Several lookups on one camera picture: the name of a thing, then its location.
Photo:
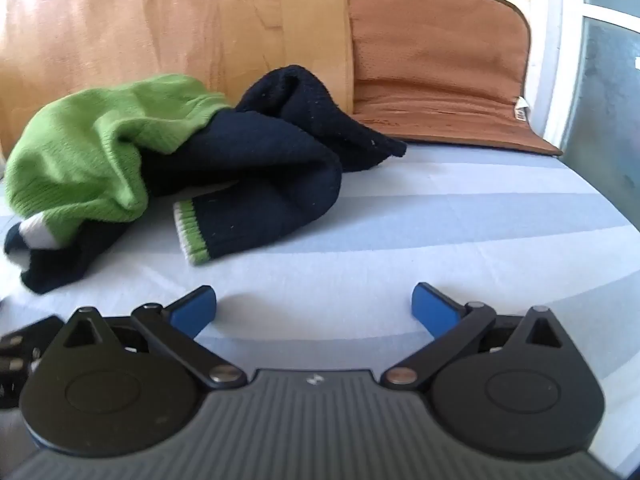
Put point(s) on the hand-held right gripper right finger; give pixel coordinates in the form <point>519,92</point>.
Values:
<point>435,310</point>

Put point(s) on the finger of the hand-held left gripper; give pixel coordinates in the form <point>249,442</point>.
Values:
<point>15,345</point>

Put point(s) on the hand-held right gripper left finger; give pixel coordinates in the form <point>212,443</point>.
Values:
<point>192,312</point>

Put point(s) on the green and navy knit sweater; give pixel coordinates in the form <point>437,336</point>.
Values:
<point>260,160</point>

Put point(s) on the striped blue bed sheet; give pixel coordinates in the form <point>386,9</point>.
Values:
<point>400,220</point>

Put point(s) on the brown seat cushion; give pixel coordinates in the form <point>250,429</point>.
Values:
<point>430,60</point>

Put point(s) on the wood pattern vinyl sheet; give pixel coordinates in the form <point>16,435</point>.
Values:
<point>150,25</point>

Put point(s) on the white window frame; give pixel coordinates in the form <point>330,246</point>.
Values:
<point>555,60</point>

